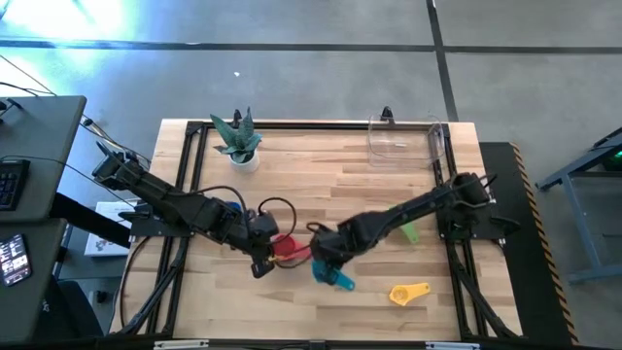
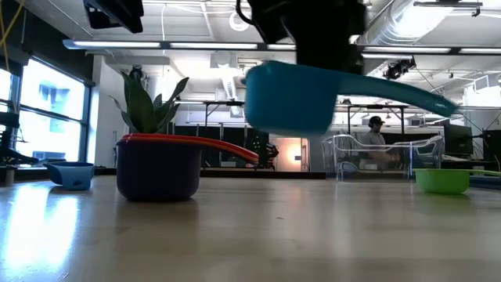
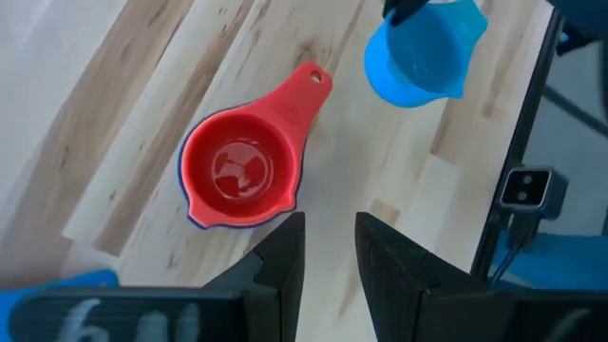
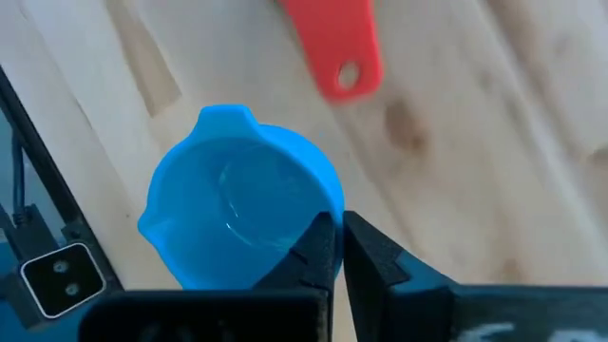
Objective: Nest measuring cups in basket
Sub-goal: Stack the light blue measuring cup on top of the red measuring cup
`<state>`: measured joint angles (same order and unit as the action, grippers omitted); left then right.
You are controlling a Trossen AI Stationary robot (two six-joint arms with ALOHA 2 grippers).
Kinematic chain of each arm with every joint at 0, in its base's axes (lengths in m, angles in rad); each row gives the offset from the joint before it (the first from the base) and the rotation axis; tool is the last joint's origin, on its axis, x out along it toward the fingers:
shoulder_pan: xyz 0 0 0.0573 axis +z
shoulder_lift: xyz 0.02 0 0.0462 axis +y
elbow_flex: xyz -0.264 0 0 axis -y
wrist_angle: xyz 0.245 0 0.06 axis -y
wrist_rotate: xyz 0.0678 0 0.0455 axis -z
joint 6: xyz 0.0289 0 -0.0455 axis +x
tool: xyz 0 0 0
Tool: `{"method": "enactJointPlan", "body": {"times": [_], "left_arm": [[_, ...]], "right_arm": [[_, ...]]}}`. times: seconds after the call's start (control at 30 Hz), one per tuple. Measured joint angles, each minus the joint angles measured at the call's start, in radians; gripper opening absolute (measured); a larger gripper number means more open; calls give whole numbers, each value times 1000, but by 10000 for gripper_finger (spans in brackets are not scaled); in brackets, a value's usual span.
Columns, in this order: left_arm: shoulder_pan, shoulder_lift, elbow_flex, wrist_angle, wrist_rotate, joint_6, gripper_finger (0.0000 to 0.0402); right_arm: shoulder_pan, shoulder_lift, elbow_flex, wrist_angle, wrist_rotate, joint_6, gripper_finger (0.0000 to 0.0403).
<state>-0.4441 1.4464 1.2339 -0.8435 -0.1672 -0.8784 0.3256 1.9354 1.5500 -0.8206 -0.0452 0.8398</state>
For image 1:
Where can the white label strip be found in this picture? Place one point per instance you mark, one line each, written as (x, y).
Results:
(452, 345)
(180, 344)

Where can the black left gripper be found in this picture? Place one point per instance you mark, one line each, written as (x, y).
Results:
(257, 247)

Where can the yellow measuring cup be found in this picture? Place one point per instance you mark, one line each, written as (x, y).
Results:
(401, 295)

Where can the black smartphone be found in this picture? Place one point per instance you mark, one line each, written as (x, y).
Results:
(14, 260)

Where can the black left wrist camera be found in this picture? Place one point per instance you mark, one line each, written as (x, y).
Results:
(265, 226)

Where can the white printed booklet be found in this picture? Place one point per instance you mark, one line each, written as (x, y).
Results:
(104, 243)

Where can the teal measuring cup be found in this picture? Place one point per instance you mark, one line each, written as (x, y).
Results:
(318, 274)

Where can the black table edge clamp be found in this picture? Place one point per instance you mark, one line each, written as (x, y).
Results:
(387, 115)
(237, 116)

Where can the black hazard striped floor mat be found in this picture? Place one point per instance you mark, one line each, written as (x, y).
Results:
(505, 194)

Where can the red measuring cup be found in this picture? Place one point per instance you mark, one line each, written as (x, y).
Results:
(286, 245)

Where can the white plant pot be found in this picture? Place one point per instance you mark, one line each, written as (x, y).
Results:
(248, 166)

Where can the clear plastic basket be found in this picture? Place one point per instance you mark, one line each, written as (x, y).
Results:
(403, 146)

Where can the blue grey metal cart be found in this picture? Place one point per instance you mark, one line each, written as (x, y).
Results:
(578, 204)

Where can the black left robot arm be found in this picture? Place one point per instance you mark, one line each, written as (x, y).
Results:
(160, 194)

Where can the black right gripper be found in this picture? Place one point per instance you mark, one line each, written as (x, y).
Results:
(333, 248)

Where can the grey office desk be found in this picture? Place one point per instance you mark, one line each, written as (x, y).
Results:
(48, 146)
(34, 301)

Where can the green measuring cup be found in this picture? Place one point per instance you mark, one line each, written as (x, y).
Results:
(410, 233)

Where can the green snake plant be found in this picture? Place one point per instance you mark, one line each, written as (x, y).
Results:
(238, 138)

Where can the black keyboard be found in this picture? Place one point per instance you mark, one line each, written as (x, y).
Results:
(12, 185)

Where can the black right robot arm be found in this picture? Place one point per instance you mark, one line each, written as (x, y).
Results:
(413, 206)

